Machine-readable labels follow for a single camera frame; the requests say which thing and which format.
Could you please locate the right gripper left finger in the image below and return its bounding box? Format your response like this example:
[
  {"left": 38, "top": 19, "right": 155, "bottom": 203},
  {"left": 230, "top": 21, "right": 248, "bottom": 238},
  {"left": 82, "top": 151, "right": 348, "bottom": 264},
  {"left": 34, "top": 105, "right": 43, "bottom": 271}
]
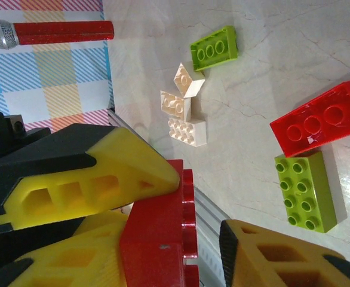
[{"left": 0, "top": 210, "right": 130, "bottom": 287}]

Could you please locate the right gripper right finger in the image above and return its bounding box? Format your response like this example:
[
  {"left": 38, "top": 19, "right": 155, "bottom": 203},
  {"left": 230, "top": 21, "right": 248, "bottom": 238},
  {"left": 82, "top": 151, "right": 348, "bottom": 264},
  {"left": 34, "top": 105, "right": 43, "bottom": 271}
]
[{"left": 219, "top": 219, "right": 350, "bottom": 287}]

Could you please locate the green lego brick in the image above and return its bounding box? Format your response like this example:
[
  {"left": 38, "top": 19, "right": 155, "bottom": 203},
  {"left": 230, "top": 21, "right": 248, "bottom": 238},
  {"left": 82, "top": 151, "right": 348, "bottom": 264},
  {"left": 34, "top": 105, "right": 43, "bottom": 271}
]
[
  {"left": 189, "top": 25, "right": 241, "bottom": 72},
  {"left": 274, "top": 150, "right": 339, "bottom": 234}
]

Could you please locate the red lego brick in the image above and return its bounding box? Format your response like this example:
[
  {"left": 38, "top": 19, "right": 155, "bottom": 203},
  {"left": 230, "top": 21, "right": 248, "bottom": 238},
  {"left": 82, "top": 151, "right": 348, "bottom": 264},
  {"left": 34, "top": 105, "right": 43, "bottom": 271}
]
[
  {"left": 119, "top": 159, "right": 200, "bottom": 287},
  {"left": 269, "top": 79, "right": 350, "bottom": 158}
]

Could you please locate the small cream lego brick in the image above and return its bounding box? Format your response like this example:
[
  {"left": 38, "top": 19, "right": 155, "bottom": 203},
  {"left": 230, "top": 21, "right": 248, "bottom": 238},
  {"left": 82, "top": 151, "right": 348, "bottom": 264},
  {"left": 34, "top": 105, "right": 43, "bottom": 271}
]
[{"left": 173, "top": 62, "right": 206, "bottom": 99}]

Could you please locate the red microphone with silver head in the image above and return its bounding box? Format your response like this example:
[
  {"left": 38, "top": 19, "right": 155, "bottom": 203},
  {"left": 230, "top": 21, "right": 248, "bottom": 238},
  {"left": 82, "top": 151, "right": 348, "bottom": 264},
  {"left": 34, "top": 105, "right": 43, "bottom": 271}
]
[{"left": 0, "top": 18, "right": 115, "bottom": 51}]

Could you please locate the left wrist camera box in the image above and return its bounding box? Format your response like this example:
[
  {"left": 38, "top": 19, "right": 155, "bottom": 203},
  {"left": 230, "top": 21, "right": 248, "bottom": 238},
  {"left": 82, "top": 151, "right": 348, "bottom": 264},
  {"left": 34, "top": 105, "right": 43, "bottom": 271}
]
[{"left": 9, "top": 115, "right": 25, "bottom": 135}]

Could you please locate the grey slotted cable duct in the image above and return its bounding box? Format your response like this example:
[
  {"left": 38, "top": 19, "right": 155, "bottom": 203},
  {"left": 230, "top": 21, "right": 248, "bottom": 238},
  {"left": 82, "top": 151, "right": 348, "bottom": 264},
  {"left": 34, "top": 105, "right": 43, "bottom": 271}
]
[{"left": 197, "top": 236, "right": 225, "bottom": 287}]

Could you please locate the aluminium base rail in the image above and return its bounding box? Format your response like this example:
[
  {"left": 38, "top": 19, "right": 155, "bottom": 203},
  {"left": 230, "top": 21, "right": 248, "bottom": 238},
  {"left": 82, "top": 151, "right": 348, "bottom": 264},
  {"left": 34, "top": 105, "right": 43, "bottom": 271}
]
[{"left": 108, "top": 107, "right": 232, "bottom": 287}]

